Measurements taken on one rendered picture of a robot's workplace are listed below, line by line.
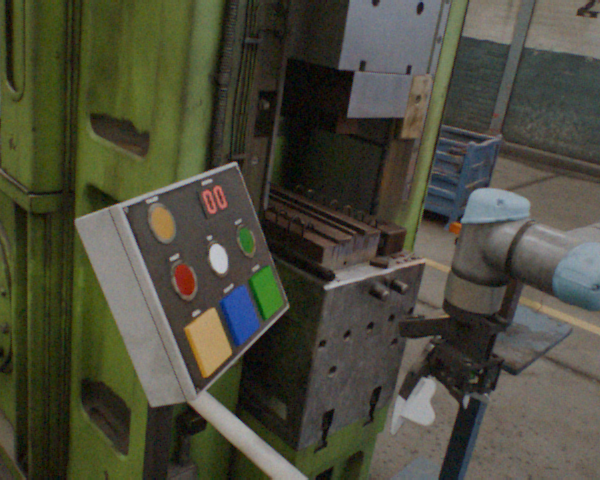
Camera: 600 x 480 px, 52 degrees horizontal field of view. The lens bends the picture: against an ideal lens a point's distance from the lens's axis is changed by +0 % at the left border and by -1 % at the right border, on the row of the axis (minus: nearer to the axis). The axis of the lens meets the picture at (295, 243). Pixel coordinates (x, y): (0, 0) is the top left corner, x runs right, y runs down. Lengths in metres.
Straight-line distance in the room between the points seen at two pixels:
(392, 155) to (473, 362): 0.96
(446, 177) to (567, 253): 4.35
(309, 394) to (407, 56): 0.80
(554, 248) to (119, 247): 0.53
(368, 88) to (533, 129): 7.88
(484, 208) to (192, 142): 0.65
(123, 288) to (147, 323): 0.06
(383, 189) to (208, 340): 0.96
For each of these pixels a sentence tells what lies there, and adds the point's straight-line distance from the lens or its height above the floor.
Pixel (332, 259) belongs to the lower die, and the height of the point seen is 0.94.
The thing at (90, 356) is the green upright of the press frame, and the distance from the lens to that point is 1.81.
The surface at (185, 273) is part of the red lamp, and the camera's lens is 0.88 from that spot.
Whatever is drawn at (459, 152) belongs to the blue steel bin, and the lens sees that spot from 5.02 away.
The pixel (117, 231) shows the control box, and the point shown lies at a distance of 0.83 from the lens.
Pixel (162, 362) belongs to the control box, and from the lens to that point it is 0.86.
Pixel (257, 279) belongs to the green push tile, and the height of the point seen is 1.04.
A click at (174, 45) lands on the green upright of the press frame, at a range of 1.24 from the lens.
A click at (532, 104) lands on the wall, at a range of 9.18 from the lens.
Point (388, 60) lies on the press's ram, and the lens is 1.38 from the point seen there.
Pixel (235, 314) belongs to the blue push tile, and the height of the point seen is 1.02.
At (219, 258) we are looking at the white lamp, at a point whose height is 1.09.
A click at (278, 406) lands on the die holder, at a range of 1.62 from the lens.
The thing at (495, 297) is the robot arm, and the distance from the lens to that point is 0.83.
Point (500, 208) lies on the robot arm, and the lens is 0.78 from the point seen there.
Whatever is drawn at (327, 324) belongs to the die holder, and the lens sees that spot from 1.41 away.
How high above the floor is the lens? 1.46
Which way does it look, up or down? 20 degrees down
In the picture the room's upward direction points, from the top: 9 degrees clockwise
